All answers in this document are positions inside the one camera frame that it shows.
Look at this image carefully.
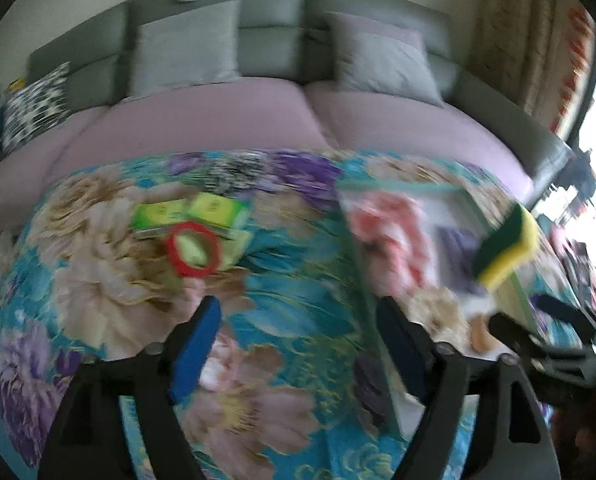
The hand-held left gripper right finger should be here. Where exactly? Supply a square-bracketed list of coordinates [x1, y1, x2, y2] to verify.
[377, 296, 561, 480]

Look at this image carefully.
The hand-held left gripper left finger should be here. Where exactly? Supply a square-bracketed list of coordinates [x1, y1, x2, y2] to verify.
[38, 295, 223, 480]

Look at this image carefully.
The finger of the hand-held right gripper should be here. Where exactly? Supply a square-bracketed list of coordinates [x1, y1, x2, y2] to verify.
[488, 312, 544, 361]
[530, 293, 596, 341]

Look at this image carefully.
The beige lace cloth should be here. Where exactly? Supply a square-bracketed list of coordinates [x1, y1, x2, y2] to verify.
[407, 287, 472, 347]

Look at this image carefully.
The yellow green sponge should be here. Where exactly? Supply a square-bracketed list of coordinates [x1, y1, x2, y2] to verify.
[474, 203, 540, 291]

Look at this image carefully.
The teal cardboard tray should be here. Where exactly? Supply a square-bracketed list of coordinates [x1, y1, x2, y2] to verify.
[337, 177, 586, 438]

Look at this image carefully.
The purple packet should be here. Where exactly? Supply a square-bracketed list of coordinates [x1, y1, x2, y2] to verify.
[437, 227, 486, 297]

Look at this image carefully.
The red tape roll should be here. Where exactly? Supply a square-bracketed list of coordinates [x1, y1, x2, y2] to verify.
[165, 220, 223, 279]

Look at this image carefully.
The light green tissue pack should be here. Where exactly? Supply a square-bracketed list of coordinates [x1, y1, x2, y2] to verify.
[132, 225, 255, 267]

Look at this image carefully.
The pink striped cloth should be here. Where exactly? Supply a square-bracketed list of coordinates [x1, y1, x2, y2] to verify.
[350, 192, 429, 287]

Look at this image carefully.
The leopard print scrunchie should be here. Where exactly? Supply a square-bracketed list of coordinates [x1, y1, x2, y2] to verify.
[204, 157, 275, 197]

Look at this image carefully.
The blue floral blanket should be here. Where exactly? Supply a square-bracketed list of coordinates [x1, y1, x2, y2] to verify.
[0, 147, 596, 480]

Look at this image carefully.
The lilac sofa seat cover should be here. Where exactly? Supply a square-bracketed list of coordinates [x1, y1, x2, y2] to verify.
[0, 77, 339, 239]
[305, 82, 534, 207]

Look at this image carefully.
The red hanging decoration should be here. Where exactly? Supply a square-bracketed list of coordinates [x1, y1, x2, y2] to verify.
[552, 7, 596, 134]

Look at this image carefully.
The beige patterned curtain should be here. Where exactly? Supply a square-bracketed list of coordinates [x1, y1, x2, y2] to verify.
[478, 0, 569, 117]

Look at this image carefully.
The black white patterned pillow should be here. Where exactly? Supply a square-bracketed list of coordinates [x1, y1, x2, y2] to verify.
[1, 62, 74, 154]

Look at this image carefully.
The grey lilac pillow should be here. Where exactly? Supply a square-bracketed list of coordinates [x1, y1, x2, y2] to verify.
[327, 12, 447, 109]

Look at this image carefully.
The plain grey pillow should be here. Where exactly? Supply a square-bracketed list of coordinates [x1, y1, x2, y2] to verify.
[127, 0, 242, 102]

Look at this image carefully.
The grey sofa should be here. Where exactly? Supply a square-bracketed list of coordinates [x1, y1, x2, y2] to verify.
[0, 0, 576, 241]

